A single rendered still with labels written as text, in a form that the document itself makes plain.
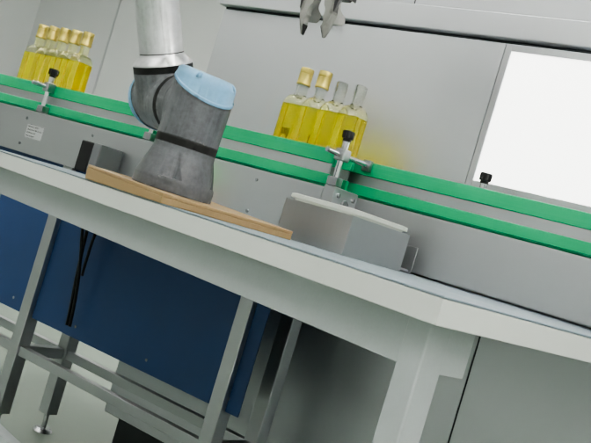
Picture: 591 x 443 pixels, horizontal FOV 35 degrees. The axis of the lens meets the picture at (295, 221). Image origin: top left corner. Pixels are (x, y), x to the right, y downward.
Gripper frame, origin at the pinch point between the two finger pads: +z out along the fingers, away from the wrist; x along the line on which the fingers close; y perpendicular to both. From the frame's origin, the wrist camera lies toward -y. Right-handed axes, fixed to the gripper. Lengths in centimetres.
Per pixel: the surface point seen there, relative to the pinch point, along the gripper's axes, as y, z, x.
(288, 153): 16.1, 25.1, 10.3
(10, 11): 307, -64, 594
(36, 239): 15, 65, 88
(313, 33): 44, -11, 37
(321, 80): 28.0, 4.8, 16.7
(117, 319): 15, 76, 48
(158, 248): -36, 51, -11
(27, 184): -22, 48, 48
